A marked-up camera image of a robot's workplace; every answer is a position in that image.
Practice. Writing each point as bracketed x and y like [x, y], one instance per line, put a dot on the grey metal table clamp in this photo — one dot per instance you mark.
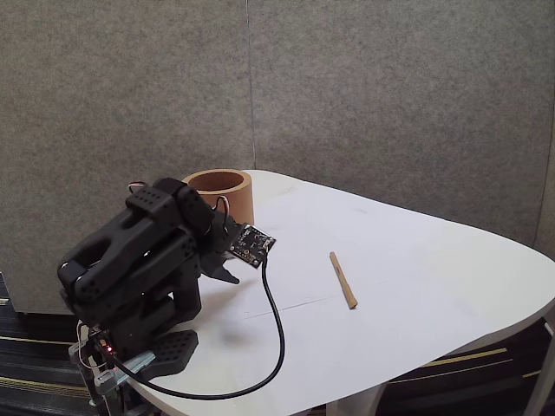
[139, 363]

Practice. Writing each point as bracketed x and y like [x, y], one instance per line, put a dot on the white paper sheet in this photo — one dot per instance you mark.
[312, 260]

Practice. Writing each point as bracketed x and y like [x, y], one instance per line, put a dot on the brown cork pen holder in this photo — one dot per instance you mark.
[240, 195]

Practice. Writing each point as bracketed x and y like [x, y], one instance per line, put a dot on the tan wooden pen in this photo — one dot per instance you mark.
[343, 281]

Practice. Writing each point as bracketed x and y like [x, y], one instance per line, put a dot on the white table leg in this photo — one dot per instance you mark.
[537, 390]
[351, 403]

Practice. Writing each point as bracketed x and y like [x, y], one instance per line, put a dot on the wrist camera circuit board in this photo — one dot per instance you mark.
[251, 246]

